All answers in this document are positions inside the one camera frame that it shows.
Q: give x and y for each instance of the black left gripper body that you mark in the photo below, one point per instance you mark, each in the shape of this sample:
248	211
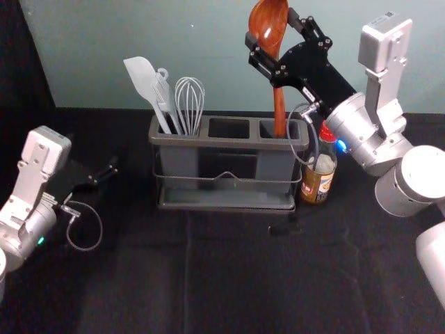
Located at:
74	175

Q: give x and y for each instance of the amber bottle with red cap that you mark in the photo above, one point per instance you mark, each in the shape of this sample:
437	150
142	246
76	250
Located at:
318	181

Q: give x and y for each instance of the grey three-slot utensil rack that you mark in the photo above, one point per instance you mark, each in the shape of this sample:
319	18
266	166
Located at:
226	163

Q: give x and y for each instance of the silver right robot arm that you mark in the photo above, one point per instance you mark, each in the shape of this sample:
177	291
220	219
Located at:
379	139

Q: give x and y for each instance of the brown wooden spoon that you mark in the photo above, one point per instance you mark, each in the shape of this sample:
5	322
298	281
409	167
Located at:
267	21

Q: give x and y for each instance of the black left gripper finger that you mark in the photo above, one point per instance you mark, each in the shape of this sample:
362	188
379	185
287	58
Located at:
104	168
106	175

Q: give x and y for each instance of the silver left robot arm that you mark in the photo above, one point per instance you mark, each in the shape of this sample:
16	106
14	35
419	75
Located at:
28	202

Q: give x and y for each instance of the dark hanging backdrop cloth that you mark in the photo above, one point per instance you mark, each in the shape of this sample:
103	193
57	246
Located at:
17	52

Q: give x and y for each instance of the grey silicone spatula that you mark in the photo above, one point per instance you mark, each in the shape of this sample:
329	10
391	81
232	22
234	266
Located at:
140	74

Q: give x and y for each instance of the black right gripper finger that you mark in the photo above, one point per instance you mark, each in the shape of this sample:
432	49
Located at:
311	29
264	57

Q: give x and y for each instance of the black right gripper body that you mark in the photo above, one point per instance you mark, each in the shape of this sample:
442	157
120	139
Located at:
313	73

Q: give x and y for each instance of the black table cloth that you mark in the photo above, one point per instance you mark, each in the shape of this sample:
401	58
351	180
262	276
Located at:
222	278

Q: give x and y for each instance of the grey plastic peeler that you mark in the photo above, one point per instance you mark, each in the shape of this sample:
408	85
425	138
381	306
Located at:
163	92

